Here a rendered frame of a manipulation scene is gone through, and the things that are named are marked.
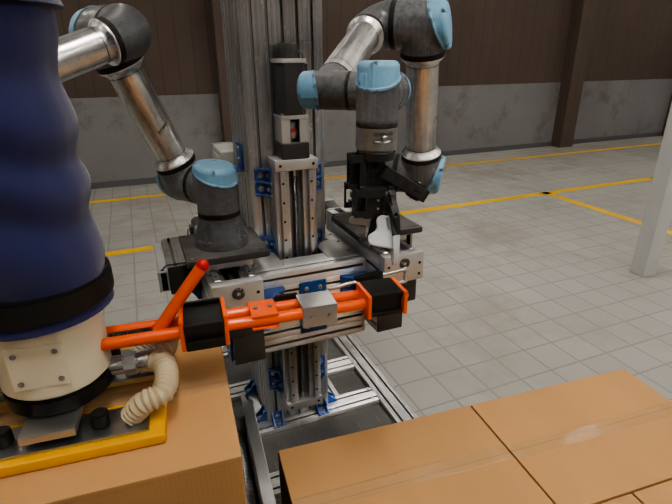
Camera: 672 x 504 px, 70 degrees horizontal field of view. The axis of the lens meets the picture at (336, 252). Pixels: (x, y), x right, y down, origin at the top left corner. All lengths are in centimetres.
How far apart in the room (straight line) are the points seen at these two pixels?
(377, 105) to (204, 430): 62
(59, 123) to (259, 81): 82
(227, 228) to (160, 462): 69
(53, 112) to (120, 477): 54
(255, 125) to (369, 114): 70
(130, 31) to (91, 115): 555
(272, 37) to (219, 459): 112
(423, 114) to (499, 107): 748
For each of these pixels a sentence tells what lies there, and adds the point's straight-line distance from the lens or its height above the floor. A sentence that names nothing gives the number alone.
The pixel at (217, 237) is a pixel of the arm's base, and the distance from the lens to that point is 135.
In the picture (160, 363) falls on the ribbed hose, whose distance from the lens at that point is 91.
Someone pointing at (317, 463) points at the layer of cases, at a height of 54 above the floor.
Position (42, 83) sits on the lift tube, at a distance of 78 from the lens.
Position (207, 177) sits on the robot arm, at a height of 124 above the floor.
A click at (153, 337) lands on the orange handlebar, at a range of 90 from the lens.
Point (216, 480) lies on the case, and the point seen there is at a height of 91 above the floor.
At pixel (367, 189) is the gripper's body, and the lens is 87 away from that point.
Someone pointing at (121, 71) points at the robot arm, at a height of 151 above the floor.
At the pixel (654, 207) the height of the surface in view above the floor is 53.
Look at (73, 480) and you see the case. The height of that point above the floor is 95.
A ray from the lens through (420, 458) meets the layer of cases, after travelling 140.
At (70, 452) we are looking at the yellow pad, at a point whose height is 97.
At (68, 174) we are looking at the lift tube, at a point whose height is 138.
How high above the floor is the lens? 153
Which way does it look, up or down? 22 degrees down
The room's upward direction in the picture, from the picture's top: straight up
